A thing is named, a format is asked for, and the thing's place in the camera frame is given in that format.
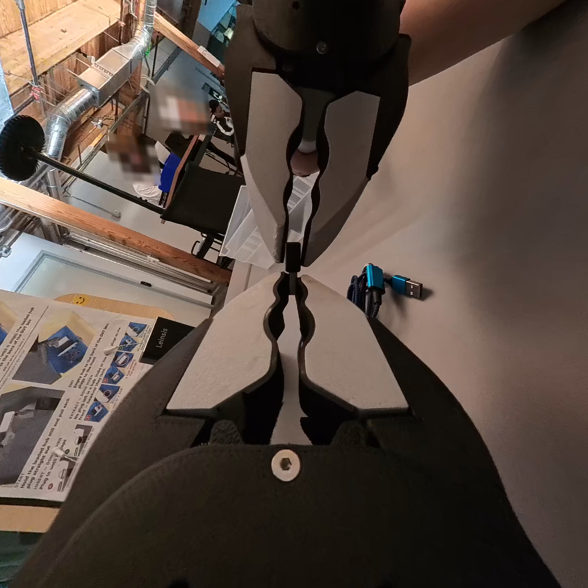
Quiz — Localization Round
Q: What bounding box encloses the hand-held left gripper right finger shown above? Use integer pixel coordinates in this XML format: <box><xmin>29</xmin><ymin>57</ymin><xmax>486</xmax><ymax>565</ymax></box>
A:
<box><xmin>298</xmin><ymin>275</ymin><xmax>409</xmax><ymax>419</ymax></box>

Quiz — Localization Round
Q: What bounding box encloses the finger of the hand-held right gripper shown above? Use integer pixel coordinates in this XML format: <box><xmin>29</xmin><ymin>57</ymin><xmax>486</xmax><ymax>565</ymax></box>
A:
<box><xmin>240</xmin><ymin>70</ymin><xmax>305</xmax><ymax>264</ymax></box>
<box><xmin>302</xmin><ymin>91</ymin><xmax>382</xmax><ymax>268</ymax></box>

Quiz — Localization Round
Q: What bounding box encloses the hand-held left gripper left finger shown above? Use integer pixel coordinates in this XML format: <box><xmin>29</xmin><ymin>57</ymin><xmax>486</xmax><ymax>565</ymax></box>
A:
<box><xmin>165</xmin><ymin>271</ymin><xmax>283</xmax><ymax>412</ymax></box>

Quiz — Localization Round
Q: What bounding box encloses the black usb hub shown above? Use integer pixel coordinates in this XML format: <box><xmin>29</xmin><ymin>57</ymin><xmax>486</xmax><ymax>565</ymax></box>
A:
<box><xmin>140</xmin><ymin>316</ymin><xmax>196</xmax><ymax>367</ymax></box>

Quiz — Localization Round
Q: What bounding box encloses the blue braided cable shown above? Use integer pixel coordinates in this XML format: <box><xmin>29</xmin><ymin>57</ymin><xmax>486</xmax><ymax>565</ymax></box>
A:
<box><xmin>347</xmin><ymin>263</ymin><xmax>425</xmax><ymax>321</ymax></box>

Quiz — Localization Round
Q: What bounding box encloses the clear plastic storage box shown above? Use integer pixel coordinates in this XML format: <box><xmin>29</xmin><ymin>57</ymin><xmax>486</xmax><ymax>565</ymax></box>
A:
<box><xmin>223</xmin><ymin>177</ymin><xmax>322</xmax><ymax>270</ymax></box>

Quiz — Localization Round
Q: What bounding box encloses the black cable with black plug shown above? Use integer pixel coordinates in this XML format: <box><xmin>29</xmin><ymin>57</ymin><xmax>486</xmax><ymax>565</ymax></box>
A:
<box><xmin>285</xmin><ymin>243</ymin><xmax>302</xmax><ymax>297</ymax></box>

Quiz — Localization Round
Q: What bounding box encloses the person's right forearm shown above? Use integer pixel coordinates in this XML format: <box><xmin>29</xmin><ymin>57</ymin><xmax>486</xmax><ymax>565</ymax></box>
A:
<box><xmin>399</xmin><ymin>0</ymin><xmax>568</xmax><ymax>86</ymax></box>

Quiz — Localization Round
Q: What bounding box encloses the person's right hand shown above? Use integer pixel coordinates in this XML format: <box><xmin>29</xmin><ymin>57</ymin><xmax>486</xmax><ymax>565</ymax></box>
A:
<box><xmin>290</xmin><ymin>148</ymin><xmax>322</xmax><ymax>178</ymax></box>

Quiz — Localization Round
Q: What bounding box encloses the black panel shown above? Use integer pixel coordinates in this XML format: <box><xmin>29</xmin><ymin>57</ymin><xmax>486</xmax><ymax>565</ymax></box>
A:
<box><xmin>161</xmin><ymin>163</ymin><xmax>245</xmax><ymax>232</ymax></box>

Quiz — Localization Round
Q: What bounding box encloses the instruction poster board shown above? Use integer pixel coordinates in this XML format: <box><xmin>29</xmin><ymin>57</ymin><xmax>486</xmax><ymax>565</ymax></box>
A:
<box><xmin>0</xmin><ymin>289</ymin><xmax>177</xmax><ymax>533</ymax></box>

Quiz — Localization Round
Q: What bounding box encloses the silver ventilation duct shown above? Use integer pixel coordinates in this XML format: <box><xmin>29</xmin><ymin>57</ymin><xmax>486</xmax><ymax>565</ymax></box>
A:
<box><xmin>43</xmin><ymin>0</ymin><xmax>159</xmax><ymax>159</ymax></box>

